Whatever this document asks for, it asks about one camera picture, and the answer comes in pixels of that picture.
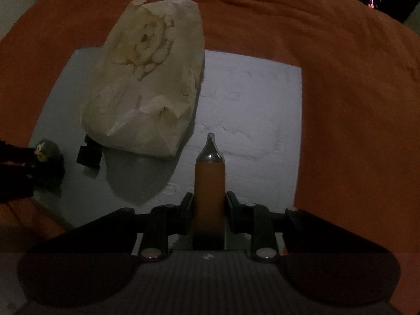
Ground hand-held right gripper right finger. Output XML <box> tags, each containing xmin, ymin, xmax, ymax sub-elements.
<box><xmin>225</xmin><ymin>191</ymin><xmax>392</xmax><ymax>263</ymax></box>

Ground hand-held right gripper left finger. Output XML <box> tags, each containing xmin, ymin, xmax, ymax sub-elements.
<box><xmin>28</xmin><ymin>192</ymin><xmax>195</xmax><ymax>264</ymax></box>

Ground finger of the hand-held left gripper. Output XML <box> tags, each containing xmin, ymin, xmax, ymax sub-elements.
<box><xmin>0</xmin><ymin>140</ymin><xmax>36</xmax><ymax>164</ymax></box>
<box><xmin>0</xmin><ymin>165</ymin><xmax>36</xmax><ymax>204</ymax></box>

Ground small black block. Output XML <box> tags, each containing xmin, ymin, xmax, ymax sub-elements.
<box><xmin>76</xmin><ymin>134</ymin><xmax>103</xmax><ymax>176</ymax></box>

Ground orange blanket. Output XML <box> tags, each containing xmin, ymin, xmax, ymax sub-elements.
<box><xmin>0</xmin><ymin>0</ymin><xmax>420</xmax><ymax>256</ymax></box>

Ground white board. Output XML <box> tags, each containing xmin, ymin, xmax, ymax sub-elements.
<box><xmin>28</xmin><ymin>49</ymin><xmax>302</xmax><ymax>253</ymax></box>

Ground dark penguin toy figure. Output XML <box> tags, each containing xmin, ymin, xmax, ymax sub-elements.
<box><xmin>32</xmin><ymin>139</ymin><xmax>65</xmax><ymax>198</ymax></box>

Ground clear plastic bag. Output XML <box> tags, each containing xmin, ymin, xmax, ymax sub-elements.
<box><xmin>80</xmin><ymin>0</ymin><xmax>207</xmax><ymax>161</ymax></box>

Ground orange tube with silver tip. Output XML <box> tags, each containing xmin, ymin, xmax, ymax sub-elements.
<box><xmin>193</xmin><ymin>132</ymin><xmax>227</xmax><ymax>251</ymax></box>

